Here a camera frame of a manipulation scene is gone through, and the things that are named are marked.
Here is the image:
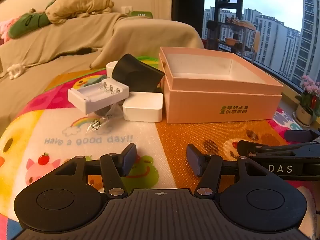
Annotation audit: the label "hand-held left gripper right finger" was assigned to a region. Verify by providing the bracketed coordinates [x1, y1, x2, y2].
[187, 144, 270, 197]

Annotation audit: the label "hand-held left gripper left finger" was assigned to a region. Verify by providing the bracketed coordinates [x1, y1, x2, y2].
[51, 143, 137, 197]

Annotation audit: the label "potted pink flowers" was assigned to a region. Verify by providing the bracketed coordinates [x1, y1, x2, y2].
[292, 75, 320, 128]

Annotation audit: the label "colourful cartoon play mat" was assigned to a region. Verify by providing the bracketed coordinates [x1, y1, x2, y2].
[0, 70, 320, 240]

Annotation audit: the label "crumpled beige pillow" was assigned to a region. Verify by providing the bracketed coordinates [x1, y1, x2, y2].
[45, 0, 114, 24]

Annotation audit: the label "tall black stand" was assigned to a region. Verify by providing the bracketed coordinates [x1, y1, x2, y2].
[215, 0, 244, 49]

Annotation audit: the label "white crochet flower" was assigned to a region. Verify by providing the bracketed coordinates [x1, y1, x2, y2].
[7, 64, 25, 80]

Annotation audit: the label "yellow towel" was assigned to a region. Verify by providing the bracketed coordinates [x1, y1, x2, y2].
[254, 30, 261, 52]

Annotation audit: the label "green plush toy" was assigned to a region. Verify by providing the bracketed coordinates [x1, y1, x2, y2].
[9, 9, 54, 39]

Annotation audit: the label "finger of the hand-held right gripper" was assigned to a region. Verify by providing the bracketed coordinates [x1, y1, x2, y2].
[284, 129, 320, 142]
[237, 140, 320, 158]

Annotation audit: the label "pink plush toy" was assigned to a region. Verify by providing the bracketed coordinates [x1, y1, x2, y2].
[0, 17, 15, 43]

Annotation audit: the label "white rounded rectangular box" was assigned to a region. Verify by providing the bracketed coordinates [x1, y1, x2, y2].
[122, 92, 164, 122]

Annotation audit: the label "black plastic funnel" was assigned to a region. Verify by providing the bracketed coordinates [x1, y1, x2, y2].
[111, 54, 165, 93]

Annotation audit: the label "pink cardboard box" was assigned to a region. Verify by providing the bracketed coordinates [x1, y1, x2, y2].
[159, 46, 284, 124]

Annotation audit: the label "white round container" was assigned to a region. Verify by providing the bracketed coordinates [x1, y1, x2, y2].
[106, 60, 120, 78]

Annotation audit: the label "white battery charger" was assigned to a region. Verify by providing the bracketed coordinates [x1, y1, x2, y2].
[67, 78, 130, 114]

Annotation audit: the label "clear bag of screws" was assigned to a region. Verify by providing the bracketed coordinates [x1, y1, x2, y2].
[86, 102, 124, 133]

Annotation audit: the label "beige blanket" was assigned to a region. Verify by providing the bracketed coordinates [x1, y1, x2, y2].
[0, 12, 205, 120]

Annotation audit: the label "dark curtain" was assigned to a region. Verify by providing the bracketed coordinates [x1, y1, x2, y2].
[172, 0, 206, 42]

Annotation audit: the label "green digital clock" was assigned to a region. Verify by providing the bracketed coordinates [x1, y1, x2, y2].
[130, 11, 153, 19]

